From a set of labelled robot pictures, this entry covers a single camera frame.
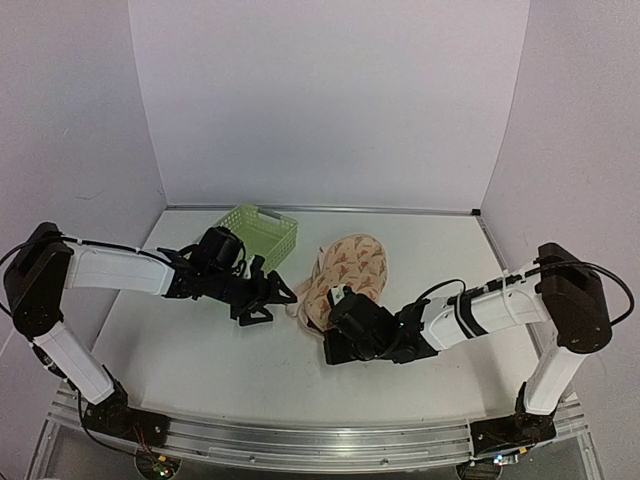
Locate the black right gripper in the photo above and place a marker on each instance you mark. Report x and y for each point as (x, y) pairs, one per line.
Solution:
(335, 355)

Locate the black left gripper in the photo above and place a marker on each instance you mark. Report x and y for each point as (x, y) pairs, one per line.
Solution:
(260, 298)

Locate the floral mesh laundry bag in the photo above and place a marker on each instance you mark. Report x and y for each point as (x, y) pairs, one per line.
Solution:
(357, 261)

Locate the green plastic basket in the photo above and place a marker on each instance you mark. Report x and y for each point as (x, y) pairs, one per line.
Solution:
(264, 232)

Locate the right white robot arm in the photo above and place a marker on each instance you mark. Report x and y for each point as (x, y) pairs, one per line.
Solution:
(583, 301)

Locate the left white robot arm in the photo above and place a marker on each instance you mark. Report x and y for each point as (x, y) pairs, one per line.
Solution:
(51, 280)

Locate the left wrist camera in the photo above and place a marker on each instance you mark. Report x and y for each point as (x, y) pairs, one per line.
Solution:
(256, 266)

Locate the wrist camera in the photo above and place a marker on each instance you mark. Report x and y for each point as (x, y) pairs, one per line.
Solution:
(337, 293)
(256, 266)

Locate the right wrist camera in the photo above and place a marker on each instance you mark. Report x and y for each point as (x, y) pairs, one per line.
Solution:
(337, 293)

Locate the aluminium front rail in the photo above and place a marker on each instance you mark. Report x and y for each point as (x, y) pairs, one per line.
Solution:
(412, 445)

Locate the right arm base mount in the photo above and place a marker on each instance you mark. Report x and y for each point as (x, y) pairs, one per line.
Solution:
(521, 429)

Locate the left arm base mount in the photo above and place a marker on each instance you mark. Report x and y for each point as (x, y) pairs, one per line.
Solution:
(115, 418)

